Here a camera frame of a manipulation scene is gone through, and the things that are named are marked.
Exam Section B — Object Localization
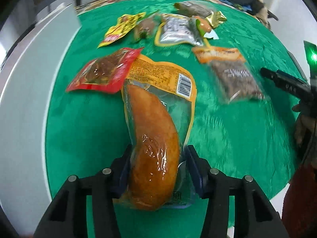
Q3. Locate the silver yellow-edged snack packet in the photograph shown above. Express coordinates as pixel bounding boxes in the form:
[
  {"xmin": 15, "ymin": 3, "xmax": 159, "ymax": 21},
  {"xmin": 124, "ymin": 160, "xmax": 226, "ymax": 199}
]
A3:
[{"xmin": 154, "ymin": 13, "xmax": 205, "ymax": 47}]

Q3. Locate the person's right hand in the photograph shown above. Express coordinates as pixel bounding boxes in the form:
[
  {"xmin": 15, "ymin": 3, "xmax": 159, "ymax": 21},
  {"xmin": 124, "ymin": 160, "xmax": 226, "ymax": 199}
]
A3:
[{"xmin": 292, "ymin": 104, "xmax": 316, "ymax": 169}]

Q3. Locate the yellow red small snack packet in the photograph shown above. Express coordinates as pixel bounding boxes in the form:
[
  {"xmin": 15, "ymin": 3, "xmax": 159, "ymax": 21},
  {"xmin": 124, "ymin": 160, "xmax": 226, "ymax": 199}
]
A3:
[{"xmin": 98, "ymin": 12, "xmax": 146, "ymax": 48}]

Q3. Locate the colourful floral bed sheet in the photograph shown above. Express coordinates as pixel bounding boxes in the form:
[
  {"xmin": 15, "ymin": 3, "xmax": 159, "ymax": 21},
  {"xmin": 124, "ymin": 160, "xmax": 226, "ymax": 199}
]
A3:
[{"xmin": 74, "ymin": 0, "xmax": 224, "ymax": 16}]

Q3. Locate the orange chicken leg packet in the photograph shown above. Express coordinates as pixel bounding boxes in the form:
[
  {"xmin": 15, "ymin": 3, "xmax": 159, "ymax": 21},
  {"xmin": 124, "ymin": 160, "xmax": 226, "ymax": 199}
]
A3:
[{"xmin": 121, "ymin": 55, "xmax": 197, "ymax": 211}]

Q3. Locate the gold brown snack bag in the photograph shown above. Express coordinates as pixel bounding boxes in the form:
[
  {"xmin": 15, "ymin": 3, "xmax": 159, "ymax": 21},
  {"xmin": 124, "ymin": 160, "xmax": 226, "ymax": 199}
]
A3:
[{"xmin": 174, "ymin": 0, "xmax": 227, "ymax": 29}]

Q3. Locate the black bag with clothes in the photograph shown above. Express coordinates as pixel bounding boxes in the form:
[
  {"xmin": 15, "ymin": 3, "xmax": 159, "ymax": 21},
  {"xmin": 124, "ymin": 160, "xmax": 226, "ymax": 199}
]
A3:
[{"xmin": 228, "ymin": 0, "xmax": 278, "ymax": 30}]

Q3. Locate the red dried meat packet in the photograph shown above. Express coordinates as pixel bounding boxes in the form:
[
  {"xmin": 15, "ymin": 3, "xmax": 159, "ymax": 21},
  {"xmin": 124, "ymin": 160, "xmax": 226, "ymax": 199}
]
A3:
[{"xmin": 66, "ymin": 47, "xmax": 143, "ymax": 94}]

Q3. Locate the brown snack green packet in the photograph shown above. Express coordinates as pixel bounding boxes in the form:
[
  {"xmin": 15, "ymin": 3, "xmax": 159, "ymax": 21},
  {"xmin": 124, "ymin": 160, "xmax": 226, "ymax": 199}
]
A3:
[{"xmin": 133, "ymin": 12, "xmax": 161, "ymax": 42}]

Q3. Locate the white cardboard box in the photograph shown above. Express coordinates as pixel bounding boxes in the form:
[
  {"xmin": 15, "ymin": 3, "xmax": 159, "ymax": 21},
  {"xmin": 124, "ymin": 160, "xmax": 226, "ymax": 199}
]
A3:
[{"xmin": 1, "ymin": 5, "xmax": 81, "ymax": 235}]

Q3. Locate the green floral bedspread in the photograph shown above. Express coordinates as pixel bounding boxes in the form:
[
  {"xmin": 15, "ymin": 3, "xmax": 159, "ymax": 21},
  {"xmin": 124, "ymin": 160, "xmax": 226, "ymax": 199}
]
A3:
[{"xmin": 46, "ymin": 0, "xmax": 299, "ymax": 237}]

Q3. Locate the braised egg packet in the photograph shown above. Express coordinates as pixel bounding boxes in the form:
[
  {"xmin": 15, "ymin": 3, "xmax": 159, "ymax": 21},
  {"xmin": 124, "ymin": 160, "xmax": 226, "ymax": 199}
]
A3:
[{"xmin": 193, "ymin": 16, "xmax": 219, "ymax": 40}]

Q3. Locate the brown nuts clear bag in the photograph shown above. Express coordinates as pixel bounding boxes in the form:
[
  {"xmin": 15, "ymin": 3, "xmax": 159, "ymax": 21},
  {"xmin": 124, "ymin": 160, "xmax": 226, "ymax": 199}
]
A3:
[{"xmin": 192, "ymin": 46, "xmax": 265, "ymax": 102}]

